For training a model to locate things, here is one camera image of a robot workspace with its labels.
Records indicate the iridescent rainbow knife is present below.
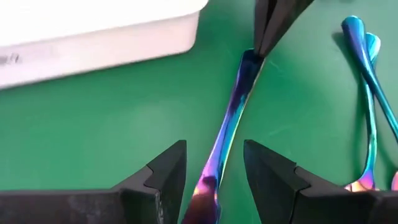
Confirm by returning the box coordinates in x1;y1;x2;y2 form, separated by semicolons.
182;48;266;224

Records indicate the green table mat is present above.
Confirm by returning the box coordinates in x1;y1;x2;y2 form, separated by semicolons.
0;0;398;224

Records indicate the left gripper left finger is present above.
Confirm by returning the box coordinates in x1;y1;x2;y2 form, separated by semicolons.
0;139;187;224

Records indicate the iridescent rainbow spoon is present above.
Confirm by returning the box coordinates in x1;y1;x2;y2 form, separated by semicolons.
343;32;382;193

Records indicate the white cutlery organiser tray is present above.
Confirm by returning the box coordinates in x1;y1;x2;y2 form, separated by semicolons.
0;0;210;91

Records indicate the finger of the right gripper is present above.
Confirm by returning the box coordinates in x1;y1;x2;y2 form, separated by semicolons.
254;0;277;52
259;0;315;58

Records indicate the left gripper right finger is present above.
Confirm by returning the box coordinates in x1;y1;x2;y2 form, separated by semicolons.
244;139;398;224

